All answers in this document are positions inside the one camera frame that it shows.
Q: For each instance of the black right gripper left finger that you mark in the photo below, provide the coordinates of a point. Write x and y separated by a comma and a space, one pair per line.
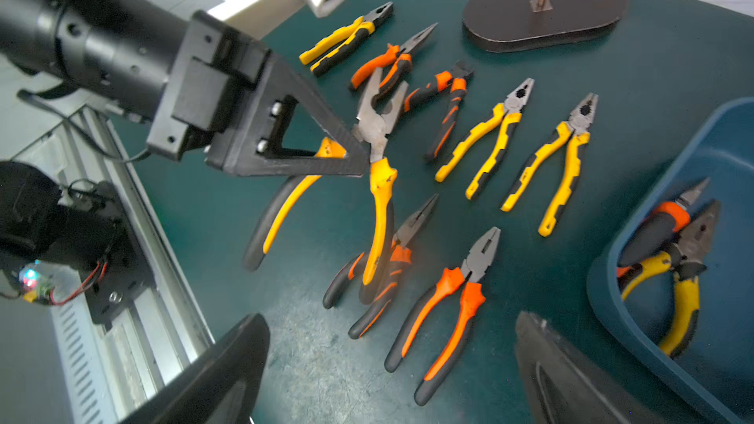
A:
221, 386

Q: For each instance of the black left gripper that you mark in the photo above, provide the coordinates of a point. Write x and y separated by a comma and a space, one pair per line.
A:
199, 83

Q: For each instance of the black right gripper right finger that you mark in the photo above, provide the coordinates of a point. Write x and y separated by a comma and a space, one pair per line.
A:
563, 385

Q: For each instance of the orange combination pliers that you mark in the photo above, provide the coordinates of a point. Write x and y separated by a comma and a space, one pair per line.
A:
463, 283

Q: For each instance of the black orange long nose pliers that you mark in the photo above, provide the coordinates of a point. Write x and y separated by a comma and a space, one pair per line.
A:
399, 259

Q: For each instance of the teal plastic storage box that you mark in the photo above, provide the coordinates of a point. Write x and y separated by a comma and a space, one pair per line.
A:
715, 374

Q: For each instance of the yellow black pliers in box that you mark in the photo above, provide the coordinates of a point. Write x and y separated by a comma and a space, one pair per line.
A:
683, 257

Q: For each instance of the orange black pliers in box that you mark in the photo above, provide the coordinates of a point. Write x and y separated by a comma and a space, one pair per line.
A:
661, 224

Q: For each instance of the dark oval stand base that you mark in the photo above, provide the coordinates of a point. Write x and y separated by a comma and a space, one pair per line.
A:
507, 26

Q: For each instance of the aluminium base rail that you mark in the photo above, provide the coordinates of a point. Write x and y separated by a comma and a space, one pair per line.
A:
149, 344

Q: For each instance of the white vented cable duct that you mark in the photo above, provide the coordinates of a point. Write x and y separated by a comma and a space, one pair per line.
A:
84, 374

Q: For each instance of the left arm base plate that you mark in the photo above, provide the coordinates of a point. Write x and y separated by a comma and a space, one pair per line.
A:
98, 231

